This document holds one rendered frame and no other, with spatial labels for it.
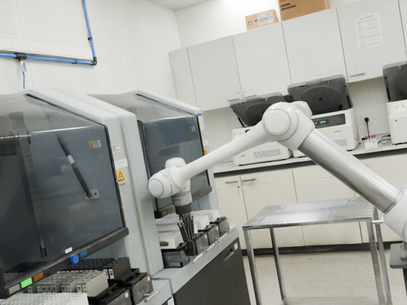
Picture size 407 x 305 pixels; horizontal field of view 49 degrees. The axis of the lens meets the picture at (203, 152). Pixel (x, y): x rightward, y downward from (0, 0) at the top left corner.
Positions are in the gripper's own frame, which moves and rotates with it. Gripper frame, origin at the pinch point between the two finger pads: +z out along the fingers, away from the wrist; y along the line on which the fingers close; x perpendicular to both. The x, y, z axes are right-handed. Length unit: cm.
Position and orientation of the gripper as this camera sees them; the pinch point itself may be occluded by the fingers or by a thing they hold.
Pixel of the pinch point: (191, 248)
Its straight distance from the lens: 207.6
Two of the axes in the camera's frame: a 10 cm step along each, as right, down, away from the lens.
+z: 1.8, 9.8, 0.5
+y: -4.0, 1.2, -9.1
